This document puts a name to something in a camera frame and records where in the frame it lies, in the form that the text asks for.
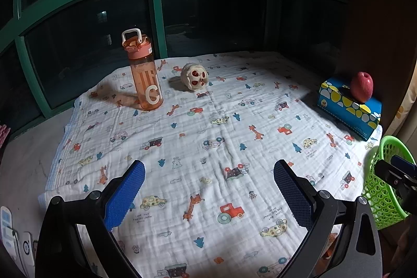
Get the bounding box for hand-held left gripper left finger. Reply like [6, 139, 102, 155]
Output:
[34, 159, 146, 278]

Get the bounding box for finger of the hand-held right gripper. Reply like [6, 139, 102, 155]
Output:
[390, 155, 417, 175]
[374, 160, 417, 191]

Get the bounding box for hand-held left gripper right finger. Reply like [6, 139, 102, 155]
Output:
[273, 159, 383, 278]

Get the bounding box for green mesh basket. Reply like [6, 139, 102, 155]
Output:
[361, 135, 417, 230]

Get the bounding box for floral pillow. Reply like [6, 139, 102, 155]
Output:
[389, 70, 417, 142]

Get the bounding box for blue patterned tissue box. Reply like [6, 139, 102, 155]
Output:
[317, 77, 382, 142]

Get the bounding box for red apple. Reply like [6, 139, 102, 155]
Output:
[351, 72, 374, 103]

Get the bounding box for printed blanket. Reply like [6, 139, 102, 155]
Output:
[37, 52, 383, 278]

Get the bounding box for white power strip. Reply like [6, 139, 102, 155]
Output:
[0, 206, 36, 267]

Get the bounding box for orange water bottle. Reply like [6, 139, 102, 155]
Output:
[121, 28, 163, 112]

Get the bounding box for cream plush toy red spots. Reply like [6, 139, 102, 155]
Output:
[181, 63, 209, 92]

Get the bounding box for brown wooden board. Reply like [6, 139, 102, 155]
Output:
[339, 0, 417, 135]

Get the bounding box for green window frame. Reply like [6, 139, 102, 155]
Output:
[0, 0, 349, 135]

